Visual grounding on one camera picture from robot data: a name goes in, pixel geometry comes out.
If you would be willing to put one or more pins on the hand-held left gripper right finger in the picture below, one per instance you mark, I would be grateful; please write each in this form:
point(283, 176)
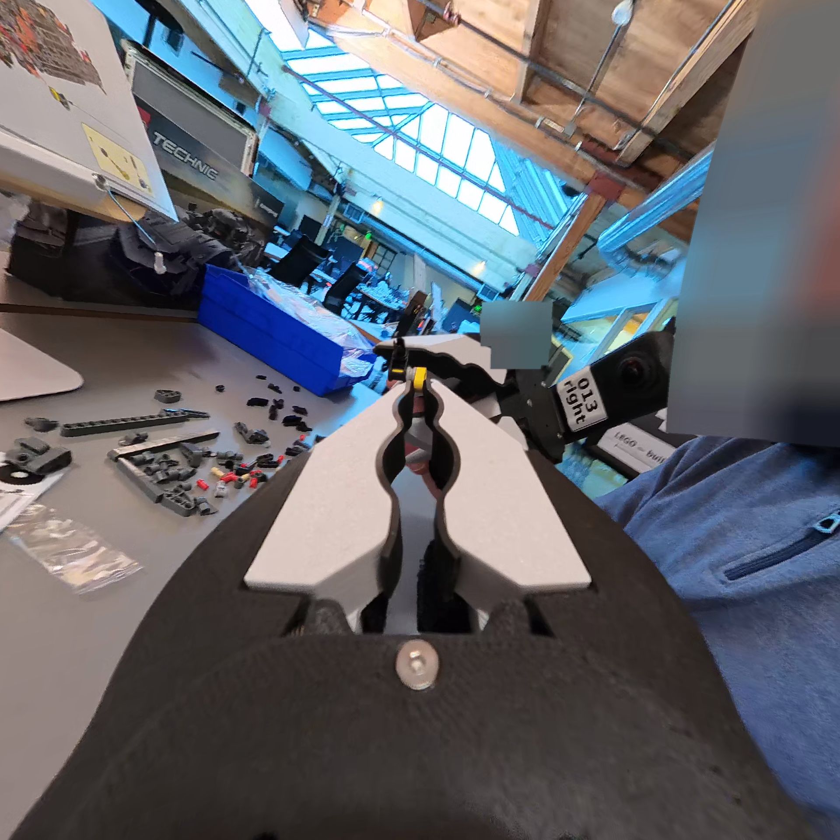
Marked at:
point(518, 525)

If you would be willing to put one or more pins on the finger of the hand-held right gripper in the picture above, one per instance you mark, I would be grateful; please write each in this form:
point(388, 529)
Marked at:
point(484, 403)
point(439, 348)

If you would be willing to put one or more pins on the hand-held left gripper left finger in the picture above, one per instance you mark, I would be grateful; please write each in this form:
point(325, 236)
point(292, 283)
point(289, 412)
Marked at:
point(315, 525)

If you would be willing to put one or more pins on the small black yellow lego assembly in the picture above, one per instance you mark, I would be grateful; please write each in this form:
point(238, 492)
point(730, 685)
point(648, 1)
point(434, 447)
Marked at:
point(418, 376)

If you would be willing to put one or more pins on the blue black lego connector piece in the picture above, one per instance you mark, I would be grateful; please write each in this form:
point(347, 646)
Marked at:
point(253, 433)

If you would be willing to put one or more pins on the pile of small lego pieces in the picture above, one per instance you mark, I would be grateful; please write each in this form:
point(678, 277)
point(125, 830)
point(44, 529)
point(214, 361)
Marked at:
point(279, 407)

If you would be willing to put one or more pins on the dark grey lego connectors cluster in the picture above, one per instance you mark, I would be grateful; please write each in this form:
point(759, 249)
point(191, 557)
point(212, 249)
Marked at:
point(164, 479)

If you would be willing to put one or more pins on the long dark thin lego bar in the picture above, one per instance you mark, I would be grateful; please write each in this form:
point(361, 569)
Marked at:
point(164, 444)

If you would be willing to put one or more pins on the dark grey triangular lego piece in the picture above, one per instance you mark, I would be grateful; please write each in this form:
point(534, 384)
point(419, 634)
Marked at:
point(168, 396)

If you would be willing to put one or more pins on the long dark lego beam with holes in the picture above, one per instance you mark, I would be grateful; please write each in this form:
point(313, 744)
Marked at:
point(111, 423)

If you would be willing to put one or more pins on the lego sticker sheet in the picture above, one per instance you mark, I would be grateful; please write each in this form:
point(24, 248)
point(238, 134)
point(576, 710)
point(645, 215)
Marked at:
point(19, 492)

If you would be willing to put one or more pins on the Lego Technic box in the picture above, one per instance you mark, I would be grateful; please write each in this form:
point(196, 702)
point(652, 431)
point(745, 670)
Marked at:
point(190, 98)

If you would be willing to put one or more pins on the open lego instruction booklet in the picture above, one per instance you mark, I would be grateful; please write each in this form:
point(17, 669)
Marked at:
point(65, 85)

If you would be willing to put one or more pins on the person's right hand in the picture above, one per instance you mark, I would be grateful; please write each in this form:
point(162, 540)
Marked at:
point(418, 461)

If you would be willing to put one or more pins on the black framed marker sign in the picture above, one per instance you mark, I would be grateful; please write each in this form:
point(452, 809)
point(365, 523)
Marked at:
point(627, 446)

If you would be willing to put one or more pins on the black office chair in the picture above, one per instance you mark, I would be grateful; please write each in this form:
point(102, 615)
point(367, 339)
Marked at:
point(344, 285)
point(298, 259)

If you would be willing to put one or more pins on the clear plastic bags bundle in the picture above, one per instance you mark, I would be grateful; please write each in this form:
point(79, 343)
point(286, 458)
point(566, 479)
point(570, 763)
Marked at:
point(308, 315)

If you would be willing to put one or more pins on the blue plastic bin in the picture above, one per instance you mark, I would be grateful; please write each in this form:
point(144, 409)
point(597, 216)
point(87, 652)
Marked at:
point(262, 321)

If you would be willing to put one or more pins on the small clear empty bag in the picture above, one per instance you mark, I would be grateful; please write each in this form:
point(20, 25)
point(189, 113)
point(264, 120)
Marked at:
point(72, 548)

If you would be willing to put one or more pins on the person's blue sweater torso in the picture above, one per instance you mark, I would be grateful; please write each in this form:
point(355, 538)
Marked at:
point(754, 590)

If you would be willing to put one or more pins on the wooden book stand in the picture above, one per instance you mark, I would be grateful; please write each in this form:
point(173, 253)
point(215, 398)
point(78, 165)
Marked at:
point(85, 205)

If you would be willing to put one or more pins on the wooden support post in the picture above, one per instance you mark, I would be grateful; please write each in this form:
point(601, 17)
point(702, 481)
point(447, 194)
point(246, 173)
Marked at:
point(564, 243)

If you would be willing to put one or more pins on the dark grey lego axle bracket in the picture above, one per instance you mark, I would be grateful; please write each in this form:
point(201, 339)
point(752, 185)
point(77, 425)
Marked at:
point(36, 456)

